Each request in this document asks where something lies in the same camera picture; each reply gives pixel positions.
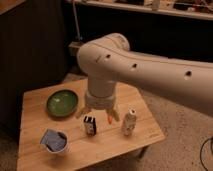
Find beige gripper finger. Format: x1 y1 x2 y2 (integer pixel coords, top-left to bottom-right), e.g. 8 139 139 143
106 106 120 121
75 106 91 119

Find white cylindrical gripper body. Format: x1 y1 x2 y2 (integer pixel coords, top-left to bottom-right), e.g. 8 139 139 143
85 91 115 110

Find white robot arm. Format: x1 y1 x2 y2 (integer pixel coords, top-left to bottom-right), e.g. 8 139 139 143
77 33 213 118

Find orange toy carrot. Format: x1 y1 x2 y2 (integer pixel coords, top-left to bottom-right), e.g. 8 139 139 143
107 115 113 124

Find small dark juice carton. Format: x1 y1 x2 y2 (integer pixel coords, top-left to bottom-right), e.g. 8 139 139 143
83 116 97 136

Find green ceramic bowl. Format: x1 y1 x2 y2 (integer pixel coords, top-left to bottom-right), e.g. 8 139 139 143
46 89 78 118

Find wooden table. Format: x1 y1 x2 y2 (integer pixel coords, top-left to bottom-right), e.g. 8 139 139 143
17 80 165 171

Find grey metal pole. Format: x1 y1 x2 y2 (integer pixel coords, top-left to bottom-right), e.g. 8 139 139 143
72 0 82 42

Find black cable on floor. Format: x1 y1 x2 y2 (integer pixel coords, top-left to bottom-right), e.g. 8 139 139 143
199 135 213 171

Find cluttered wall shelf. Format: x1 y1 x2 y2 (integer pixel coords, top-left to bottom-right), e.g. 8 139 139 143
66 0 213 21

